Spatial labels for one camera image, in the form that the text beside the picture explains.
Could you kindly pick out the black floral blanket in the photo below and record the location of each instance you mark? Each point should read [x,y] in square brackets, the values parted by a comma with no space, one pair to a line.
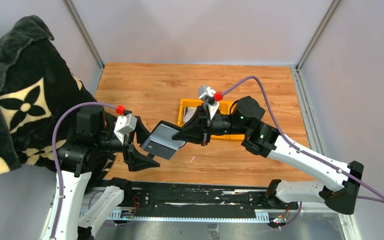
[36,88]

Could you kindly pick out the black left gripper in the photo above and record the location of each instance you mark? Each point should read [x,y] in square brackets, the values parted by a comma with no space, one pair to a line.
[136,160]

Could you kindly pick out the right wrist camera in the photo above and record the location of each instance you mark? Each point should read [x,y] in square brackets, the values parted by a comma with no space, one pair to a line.
[207,95]

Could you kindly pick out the silver card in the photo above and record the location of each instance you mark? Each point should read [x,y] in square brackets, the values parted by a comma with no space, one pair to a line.
[188,113]

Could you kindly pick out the yellow bin left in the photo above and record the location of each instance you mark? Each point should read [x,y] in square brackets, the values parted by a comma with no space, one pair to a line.
[184,102]

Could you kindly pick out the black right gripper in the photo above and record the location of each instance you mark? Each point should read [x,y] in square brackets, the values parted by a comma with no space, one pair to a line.
[200,125]

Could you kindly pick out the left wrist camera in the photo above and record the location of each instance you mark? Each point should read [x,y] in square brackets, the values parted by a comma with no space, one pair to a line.
[124,125]

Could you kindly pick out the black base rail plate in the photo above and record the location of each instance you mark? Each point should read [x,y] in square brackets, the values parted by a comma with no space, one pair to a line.
[201,201]

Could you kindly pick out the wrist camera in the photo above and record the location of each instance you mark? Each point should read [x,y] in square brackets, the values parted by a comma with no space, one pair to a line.
[207,95]
[124,125]

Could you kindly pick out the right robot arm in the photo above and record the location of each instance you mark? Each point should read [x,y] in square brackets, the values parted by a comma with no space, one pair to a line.
[335,184]

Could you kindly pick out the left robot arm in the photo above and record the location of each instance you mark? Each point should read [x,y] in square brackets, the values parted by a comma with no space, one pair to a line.
[75,161]

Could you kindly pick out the black leather card holder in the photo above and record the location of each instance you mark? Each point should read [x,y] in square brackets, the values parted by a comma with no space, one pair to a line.
[160,142]

